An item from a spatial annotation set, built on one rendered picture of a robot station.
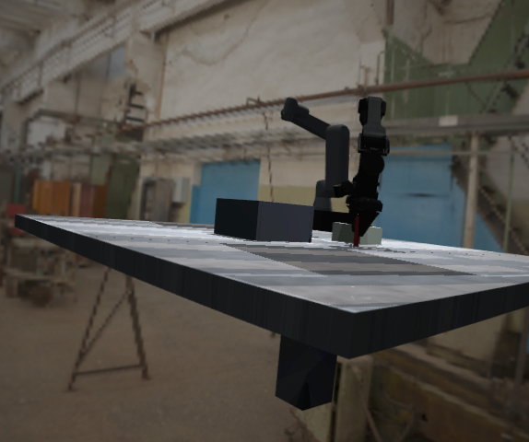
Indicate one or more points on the red peg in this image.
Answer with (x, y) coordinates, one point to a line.
(356, 235)

